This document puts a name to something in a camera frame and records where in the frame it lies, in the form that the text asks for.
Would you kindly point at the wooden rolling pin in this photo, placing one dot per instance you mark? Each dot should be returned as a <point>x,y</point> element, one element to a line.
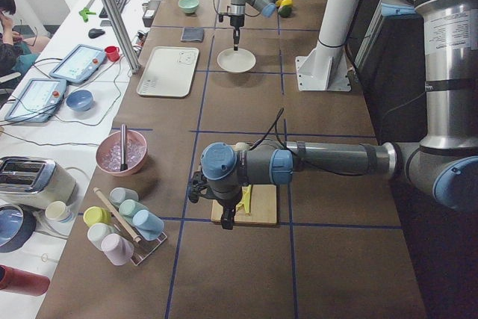
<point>129,229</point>

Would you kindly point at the light blue cup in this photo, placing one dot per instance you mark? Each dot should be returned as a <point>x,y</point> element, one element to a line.
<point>148,225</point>

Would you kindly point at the wooden cutting board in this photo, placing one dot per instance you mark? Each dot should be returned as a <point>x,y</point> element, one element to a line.
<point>263,207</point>

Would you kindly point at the pink cup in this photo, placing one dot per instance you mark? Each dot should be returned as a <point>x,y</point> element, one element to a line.
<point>117,249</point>

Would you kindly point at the yellow cup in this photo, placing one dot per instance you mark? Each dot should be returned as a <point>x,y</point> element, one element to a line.
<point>95,214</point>

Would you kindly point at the teach pendant near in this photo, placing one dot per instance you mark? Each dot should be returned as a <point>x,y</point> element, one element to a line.
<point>38,101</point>

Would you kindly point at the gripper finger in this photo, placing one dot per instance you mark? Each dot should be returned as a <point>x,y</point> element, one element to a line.
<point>227,219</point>
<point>236,39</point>

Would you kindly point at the pale white cup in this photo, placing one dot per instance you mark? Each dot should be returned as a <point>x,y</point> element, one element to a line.
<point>98,231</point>

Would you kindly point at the green bowl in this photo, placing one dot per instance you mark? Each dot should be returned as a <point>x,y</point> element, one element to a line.
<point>188,6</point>

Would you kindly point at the white round plate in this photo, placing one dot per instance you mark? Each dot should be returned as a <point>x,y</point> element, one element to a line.
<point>236,61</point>

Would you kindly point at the red bottle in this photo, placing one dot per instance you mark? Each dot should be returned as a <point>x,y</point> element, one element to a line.
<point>18,281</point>

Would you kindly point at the green avocado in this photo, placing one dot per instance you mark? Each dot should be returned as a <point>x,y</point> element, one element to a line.
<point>285,11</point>

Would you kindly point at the grey-blue cup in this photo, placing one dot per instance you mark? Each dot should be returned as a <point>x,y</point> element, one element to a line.
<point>118,195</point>

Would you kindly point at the dark blue bowl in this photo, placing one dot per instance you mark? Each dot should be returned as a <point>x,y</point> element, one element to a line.
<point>17,226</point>

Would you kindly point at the aluminium frame post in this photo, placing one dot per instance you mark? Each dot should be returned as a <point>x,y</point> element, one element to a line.
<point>122,35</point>

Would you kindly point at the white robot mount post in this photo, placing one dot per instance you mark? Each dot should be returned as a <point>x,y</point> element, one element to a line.
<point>325,67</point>

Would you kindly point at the grey folded cloth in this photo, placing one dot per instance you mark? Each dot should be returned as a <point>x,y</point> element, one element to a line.
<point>192,35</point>

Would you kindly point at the white toaster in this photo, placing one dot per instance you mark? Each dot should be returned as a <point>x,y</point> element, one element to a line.
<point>35,182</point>

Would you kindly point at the black computer mouse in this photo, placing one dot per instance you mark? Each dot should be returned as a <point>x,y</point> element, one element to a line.
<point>94,33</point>

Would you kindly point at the red mug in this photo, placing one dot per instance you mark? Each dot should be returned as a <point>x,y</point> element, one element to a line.
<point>112,53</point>

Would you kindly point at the small black box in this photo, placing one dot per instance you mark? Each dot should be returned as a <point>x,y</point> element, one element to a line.
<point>149,11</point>

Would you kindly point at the cream paper cup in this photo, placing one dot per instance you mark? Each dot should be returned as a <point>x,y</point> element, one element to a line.
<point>58,211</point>

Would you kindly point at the yellow-green plastic knife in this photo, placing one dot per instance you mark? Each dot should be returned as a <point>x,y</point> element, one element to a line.
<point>245,202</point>

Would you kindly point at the white bear tray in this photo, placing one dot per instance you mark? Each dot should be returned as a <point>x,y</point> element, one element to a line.
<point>169,72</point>

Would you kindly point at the teach pendant far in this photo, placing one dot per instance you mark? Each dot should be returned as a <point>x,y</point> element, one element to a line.
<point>79,64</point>

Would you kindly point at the seated person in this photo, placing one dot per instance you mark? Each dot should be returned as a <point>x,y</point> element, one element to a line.
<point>17,53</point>

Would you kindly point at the teach pendant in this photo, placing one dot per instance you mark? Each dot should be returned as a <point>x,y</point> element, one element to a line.
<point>38,101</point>
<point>79,64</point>

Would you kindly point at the mint green cup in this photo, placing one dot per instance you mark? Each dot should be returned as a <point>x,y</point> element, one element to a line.
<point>130,207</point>

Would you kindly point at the green clamp tool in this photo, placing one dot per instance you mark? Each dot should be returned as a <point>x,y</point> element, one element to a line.
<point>85,13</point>

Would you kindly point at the metal tongs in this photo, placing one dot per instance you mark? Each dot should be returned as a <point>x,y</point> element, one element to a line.
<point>123,148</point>

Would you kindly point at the pink bowl with ice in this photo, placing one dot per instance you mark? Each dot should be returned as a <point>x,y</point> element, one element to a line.
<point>119,157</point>

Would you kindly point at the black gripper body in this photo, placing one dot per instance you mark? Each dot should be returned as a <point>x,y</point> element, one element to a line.
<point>227,204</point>
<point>236,22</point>

